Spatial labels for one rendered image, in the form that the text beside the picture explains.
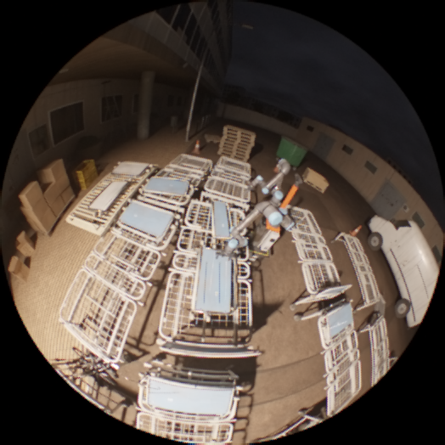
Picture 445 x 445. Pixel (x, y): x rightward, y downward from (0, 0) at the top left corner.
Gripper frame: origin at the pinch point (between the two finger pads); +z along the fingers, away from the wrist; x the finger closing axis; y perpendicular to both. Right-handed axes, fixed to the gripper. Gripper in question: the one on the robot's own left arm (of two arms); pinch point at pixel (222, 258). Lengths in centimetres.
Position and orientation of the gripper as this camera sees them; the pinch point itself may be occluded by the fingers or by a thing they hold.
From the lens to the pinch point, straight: 149.4
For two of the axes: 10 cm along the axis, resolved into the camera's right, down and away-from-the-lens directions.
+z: -3.1, 6.5, 7.0
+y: 0.0, 7.3, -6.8
